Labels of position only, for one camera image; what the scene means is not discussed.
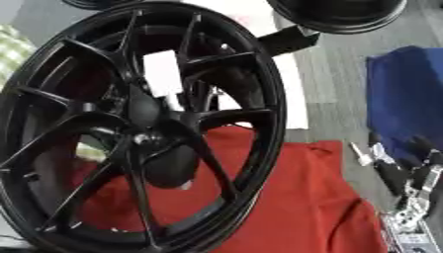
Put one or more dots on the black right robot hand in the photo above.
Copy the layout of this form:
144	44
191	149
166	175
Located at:
392	174

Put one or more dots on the black block stand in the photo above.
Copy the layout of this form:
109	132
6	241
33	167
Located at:
288	40

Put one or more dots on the black spoked wheel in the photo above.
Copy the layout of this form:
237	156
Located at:
69	105

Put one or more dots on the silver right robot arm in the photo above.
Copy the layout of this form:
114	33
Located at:
410	230

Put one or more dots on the large black round wheel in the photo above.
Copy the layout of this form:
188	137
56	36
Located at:
340	15

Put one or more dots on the blue fabric cover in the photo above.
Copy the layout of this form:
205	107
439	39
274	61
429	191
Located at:
407	99

